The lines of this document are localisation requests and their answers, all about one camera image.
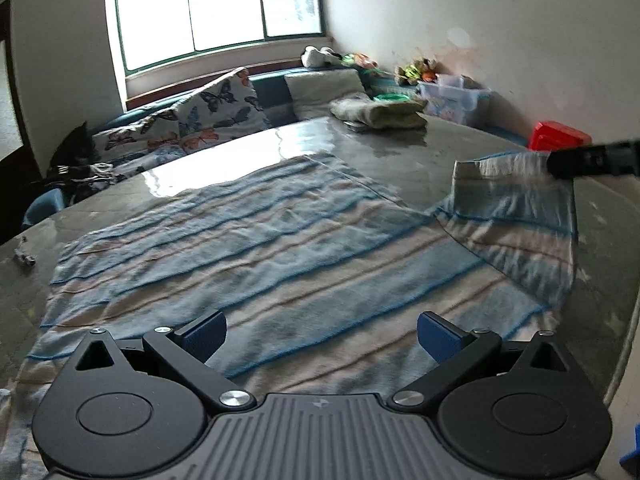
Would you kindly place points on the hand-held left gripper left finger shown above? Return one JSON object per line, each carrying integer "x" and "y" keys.
{"x": 204, "y": 334}

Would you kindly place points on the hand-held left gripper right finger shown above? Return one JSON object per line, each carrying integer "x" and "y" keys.
{"x": 438, "y": 336}

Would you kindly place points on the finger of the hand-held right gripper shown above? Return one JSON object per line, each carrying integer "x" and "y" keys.
{"x": 590, "y": 160}

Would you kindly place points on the blue beige striped towel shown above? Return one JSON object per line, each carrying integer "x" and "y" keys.
{"x": 300, "y": 250}

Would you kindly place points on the folded beige green towel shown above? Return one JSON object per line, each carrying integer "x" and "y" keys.
{"x": 380, "y": 112}

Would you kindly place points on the red plastic stool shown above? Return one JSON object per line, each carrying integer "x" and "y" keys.
{"x": 557, "y": 136}

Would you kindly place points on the clear plastic storage box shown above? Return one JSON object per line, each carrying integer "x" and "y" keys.
{"x": 452, "y": 100}

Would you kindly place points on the brown green plush toys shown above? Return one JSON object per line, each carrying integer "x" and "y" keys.
{"x": 415, "y": 72}

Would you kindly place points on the small metal object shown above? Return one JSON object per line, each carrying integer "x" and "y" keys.
{"x": 23, "y": 257}

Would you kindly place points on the pile of dark clothes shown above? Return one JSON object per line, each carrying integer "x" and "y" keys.
{"x": 85, "y": 176}

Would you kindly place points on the blue chair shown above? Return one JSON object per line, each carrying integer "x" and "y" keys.
{"x": 42, "y": 207}

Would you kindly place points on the green plastic basin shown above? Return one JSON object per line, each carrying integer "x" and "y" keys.
{"x": 392, "y": 96}

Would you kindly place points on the small butterfly print pillow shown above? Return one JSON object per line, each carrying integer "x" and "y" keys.
{"x": 135, "y": 136}

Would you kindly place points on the small dark flat object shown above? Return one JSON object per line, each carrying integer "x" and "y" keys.
{"x": 356, "y": 128}

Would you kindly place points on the blue plastic object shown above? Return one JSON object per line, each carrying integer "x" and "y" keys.
{"x": 631, "y": 452}

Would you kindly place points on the black bag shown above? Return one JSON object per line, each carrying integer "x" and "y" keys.
{"x": 75, "y": 145}

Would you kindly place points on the large butterfly print pillow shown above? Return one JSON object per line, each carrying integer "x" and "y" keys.
{"x": 225, "y": 105}

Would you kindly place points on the blue corner sofa bench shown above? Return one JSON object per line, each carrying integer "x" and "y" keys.
{"x": 274, "y": 95}

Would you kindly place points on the green orange toys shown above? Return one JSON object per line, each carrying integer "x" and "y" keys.
{"x": 360, "y": 62}

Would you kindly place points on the white grey cushion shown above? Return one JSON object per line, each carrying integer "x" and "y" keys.
{"x": 325, "y": 91}

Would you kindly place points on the white plush toy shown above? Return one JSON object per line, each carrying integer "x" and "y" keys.
{"x": 317, "y": 56}

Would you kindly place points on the green framed window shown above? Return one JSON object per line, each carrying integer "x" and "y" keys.
{"x": 220, "y": 10}

